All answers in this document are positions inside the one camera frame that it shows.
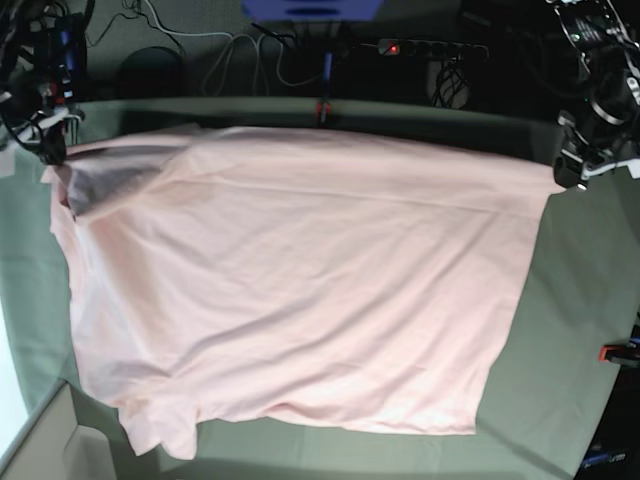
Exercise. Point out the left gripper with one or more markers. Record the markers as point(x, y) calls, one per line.
point(593, 147)

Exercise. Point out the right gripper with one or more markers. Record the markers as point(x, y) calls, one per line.
point(38, 122)

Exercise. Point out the pink t-shirt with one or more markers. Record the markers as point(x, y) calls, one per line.
point(314, 277)

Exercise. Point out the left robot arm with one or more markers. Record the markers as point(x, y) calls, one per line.
point(608, 56)

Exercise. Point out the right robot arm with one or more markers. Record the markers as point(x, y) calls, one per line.
point(44, 76)

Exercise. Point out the black round base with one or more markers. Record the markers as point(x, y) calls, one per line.
point(152, 72)

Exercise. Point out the red side clamp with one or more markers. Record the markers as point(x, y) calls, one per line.
point(624, 355)

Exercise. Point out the white power strip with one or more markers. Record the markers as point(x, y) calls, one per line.
point(432, 49)

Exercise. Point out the blue box top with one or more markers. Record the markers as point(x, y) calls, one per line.
point(312, 10)

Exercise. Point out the red table clamp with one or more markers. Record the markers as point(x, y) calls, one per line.
point(323, 109)

